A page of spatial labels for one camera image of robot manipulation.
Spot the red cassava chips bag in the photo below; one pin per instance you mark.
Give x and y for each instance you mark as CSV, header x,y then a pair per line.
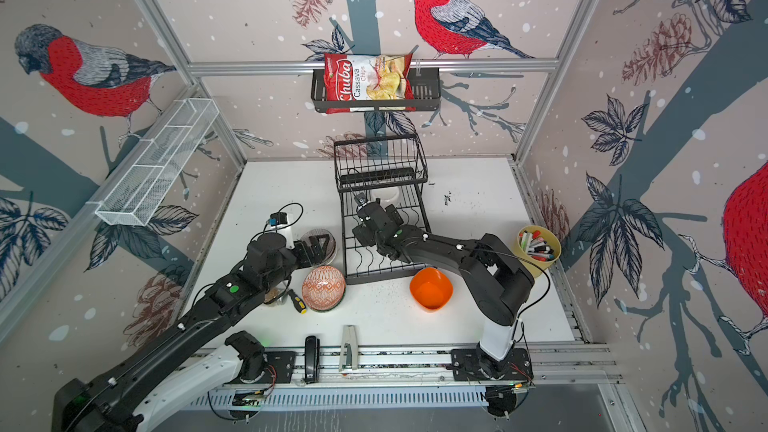
x,y
355,78

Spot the grey metal bracket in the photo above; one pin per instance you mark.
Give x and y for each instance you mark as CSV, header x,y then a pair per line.
x,y
349,353

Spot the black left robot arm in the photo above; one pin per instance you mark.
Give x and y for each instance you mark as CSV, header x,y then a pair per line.
x,y
196,355

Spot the black wire dish rack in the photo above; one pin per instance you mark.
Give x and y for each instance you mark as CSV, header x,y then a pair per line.
x,y
390,171

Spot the yellow black screwdriver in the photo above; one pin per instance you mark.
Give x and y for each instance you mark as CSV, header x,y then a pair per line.
x,y
297,302

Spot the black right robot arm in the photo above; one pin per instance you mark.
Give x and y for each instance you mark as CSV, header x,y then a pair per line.
x,y
496,279

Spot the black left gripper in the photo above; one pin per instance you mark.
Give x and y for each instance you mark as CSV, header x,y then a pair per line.
x,y
308,258

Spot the white mesh wall basket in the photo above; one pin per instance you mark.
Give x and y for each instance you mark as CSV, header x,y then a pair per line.
x,y
162,156

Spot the orange plastic bowl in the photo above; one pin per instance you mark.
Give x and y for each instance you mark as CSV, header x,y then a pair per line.
x,y
431,289

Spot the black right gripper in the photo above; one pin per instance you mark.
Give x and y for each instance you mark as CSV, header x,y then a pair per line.
x,y
362,236

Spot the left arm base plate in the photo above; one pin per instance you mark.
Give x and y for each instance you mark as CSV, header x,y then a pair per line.
x,y
272,367

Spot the black wall wire shelf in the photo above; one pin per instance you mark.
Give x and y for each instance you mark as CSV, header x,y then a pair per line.
x,y
425,87

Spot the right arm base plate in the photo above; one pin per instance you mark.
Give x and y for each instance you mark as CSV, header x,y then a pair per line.
x,y
472,364

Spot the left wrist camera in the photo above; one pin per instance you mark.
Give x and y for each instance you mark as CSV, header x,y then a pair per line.
x,y
283,223

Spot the red patterned ceramic bowl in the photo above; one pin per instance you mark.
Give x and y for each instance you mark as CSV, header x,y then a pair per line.
x,y
323,288

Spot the white ceramic bowl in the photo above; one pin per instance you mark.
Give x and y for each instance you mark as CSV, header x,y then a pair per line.
x,y
386,196

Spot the yellow marker cup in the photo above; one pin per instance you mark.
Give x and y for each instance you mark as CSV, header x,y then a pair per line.
x,y
537,248

